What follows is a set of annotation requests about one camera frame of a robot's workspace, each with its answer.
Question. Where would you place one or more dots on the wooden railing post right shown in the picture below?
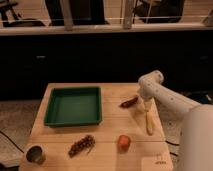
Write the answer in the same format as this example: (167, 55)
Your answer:
(128, 11)

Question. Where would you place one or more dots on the dark purple grape bunch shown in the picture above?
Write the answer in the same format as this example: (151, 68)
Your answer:
(88, 142)

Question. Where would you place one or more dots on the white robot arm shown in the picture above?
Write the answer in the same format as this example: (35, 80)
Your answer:
(196, 137)

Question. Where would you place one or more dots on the wooden railing post left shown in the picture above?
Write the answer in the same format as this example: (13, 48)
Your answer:
(67, 16)

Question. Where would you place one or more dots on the wooden railing post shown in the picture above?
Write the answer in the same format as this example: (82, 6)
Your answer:
(128, 11)
(67, 16)

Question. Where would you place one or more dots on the small metal cup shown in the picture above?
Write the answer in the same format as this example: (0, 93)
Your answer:
(35, 154)

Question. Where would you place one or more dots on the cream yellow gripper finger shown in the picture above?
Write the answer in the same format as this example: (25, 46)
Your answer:
(147, 105)

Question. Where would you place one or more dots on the green plastic tray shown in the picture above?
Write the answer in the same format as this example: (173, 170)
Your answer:
(74, 106)

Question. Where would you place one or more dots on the dark red chili pepper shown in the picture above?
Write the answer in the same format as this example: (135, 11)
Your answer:
(129, 103)

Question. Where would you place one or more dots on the dark cabinet with handle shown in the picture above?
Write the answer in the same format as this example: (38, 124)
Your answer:
(28, 63)

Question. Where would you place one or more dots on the yellow corn cob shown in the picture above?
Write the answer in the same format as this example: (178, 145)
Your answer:
(149, 124)

